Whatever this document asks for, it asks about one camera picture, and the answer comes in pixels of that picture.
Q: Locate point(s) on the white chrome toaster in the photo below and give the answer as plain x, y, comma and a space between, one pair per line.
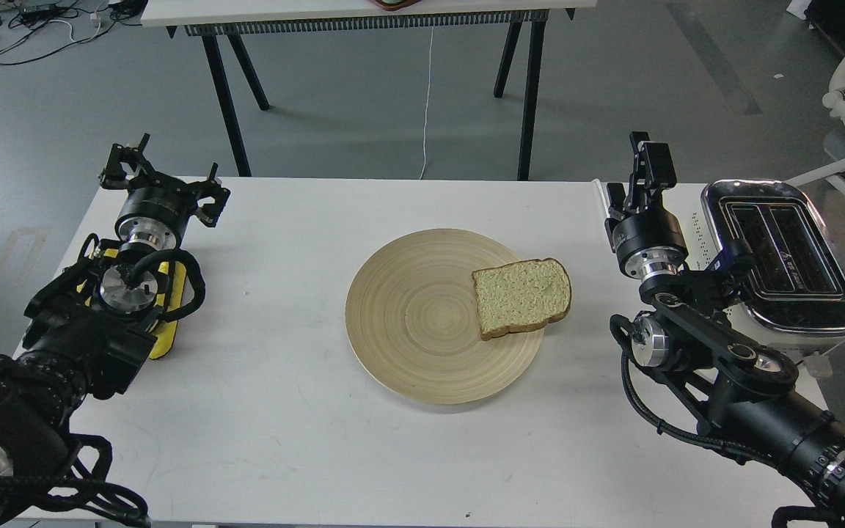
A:
794, 296

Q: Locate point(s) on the brown object on back table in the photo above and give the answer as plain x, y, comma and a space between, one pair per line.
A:
393, 5

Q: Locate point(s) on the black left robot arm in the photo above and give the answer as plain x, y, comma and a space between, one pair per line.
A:
91, 330

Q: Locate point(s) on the yellow sponge pad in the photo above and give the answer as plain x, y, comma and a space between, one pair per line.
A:
159, 292

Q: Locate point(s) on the round wooden plate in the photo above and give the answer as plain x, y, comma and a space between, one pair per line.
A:
412, 319

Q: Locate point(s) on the slice of bread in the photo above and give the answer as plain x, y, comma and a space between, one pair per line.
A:
521, 296

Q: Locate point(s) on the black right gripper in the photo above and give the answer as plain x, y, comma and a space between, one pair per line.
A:
646, 239

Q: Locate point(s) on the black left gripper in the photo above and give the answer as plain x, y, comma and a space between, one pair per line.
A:
157, 208

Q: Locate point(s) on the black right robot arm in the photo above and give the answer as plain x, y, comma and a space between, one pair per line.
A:
693, 377

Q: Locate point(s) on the white table with black legs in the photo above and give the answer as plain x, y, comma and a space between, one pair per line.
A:
210, 20

